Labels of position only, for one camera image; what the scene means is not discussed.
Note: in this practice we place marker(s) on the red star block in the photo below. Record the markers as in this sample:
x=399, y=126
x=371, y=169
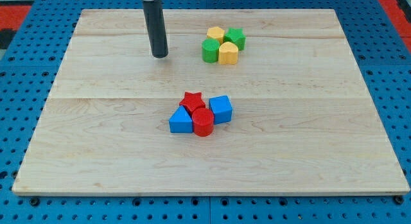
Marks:
x=192, y=101

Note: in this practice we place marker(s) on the green star block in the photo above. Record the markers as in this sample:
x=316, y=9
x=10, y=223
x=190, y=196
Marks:
x=236, y=36

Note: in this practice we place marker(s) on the red cylinder block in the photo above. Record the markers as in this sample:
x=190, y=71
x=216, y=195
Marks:
x=203, y=122

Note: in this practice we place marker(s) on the blue cube block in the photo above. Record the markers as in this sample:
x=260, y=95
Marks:
x=221, y=108

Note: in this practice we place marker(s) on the blue triangle block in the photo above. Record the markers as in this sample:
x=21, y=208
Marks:
x=181, y=121

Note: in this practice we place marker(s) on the yellow heart block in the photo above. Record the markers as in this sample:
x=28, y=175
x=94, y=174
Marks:
x=228, y=53

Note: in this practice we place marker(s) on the green cylinder block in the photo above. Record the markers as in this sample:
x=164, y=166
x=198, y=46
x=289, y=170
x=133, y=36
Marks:
x=210, y=50

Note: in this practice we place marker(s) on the yellow hexagon block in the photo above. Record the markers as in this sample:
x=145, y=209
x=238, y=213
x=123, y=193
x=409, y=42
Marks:
x=216, y=33

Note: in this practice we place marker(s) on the light wooden board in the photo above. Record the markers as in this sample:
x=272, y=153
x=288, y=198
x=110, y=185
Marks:
x=303, y=121

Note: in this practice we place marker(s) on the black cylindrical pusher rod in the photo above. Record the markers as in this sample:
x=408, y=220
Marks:
x=154, y=18

